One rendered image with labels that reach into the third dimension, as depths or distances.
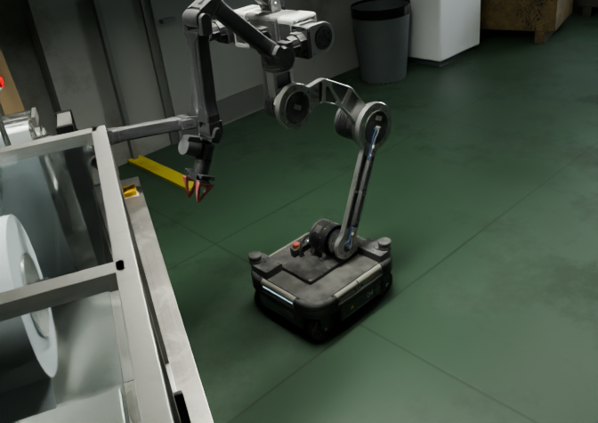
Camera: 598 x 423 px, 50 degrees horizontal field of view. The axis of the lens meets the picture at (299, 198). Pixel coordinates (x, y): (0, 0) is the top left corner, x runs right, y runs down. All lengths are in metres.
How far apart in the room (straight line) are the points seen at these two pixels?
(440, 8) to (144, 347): 6.05
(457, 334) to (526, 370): 0.36
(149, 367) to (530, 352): 2.53
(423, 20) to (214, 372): 4.62
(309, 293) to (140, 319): 2.29
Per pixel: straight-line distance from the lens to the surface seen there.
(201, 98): 2.20
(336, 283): 3.10
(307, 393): 2.91
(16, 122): 2.13
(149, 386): 0.71
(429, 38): 6.77
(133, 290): 0.86
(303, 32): 2.44
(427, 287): 3.45
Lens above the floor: 2.07
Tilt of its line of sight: 28 degrees down
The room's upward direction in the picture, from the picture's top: 7 degrees counter-clockwise
